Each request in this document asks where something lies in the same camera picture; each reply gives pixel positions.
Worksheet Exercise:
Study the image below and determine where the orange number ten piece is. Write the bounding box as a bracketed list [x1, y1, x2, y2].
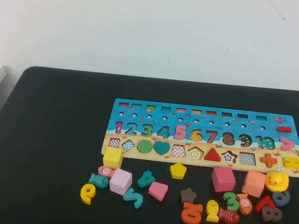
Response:
[180, 201, 204, 224]

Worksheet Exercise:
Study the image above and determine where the yellow pentagon piece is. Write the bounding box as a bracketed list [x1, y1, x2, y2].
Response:
[169, 161, 189, 180]

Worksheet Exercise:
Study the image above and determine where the salmon foam cube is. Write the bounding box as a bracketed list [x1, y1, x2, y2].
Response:
[240, 169, 267, 199]

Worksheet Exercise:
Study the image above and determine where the brown number eight piece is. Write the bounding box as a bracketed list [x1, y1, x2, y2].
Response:
[260, 204, 284, 224]

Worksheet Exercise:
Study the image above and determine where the red minus sign piece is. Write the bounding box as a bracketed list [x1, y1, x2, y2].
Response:
[276, 125, 293, 133]

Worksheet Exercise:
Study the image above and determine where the teal number four piece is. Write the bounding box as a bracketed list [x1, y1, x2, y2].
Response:
[137, 169, 157, 189]

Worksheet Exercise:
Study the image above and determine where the red triangle piece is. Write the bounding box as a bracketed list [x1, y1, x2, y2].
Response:
[203, 146, 224, 162]

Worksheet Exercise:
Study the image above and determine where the teal wooden fish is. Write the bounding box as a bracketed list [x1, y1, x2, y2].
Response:
[88, 172, 111, 190]

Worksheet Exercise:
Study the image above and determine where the teal heart piece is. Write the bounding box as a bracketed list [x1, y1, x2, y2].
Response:
[152, 140, 172, 157]

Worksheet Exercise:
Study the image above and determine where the yellow rubber duck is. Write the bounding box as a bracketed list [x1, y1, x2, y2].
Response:
[263, 169, 291, 194]

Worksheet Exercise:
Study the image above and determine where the yellow foam cube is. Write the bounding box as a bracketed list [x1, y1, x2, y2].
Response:
[102, 146, 124, 170]

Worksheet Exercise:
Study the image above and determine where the orange plus sign piece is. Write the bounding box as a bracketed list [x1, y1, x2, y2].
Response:
[259, 152, 279, 169]

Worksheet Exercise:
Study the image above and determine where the wooden number shape puzzle board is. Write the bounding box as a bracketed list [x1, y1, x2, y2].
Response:
[100, 97, 299, 178]

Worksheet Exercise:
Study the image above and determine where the brown star piece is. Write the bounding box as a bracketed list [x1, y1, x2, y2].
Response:
[178, 186, 198, 205]

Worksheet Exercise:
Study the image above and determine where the red number seven piece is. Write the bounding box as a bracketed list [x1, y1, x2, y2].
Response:
[254, 194, 277, 216]

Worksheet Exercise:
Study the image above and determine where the yellow number six piece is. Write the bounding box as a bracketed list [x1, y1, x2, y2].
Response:
[79, 182, 97, 206]

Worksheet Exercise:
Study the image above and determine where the teal number two piece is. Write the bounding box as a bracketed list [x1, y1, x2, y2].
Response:
[122, 187, 145, 210]

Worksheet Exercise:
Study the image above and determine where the pink greater-than sign piece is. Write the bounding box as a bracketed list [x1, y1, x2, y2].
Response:
[279, 137, 297, 152]

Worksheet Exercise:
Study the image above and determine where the green number three piece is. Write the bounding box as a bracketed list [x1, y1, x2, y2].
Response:
[221, 191, 241, 213]

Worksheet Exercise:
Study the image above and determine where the magenta foam cube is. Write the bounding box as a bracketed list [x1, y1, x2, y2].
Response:
[210, 165, 238, 194]

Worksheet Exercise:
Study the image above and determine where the yellow equals sign piece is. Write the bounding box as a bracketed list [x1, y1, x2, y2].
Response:
[282, 156, 299, 170]

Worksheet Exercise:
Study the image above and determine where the pink trapezoid piece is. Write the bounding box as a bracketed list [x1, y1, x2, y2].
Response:
[148, 180, 170, 202]

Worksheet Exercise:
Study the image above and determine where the green circle piece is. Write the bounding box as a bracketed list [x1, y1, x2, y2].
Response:
[136, 139, 154, 154]

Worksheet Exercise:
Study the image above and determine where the slate blue number nine piece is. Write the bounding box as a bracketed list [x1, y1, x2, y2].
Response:
[271, 189, 292, 209]

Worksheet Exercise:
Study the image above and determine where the pink wooden fish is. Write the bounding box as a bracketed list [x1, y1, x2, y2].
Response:
[97, 164, 117, 180]

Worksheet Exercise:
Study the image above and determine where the orange wooden fish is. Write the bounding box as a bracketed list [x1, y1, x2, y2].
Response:
[234, 191, 254, 216]

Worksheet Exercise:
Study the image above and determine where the yellow wooden fish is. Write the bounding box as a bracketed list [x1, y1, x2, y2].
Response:
[204, 199, 221, 223]

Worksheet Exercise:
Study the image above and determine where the light pink foam cube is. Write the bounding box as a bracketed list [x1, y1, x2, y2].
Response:
[108, 167, 134, 197]

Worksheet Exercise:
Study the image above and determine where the red wooden fish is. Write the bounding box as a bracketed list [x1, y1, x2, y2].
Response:
[217, 207, 241, 224]

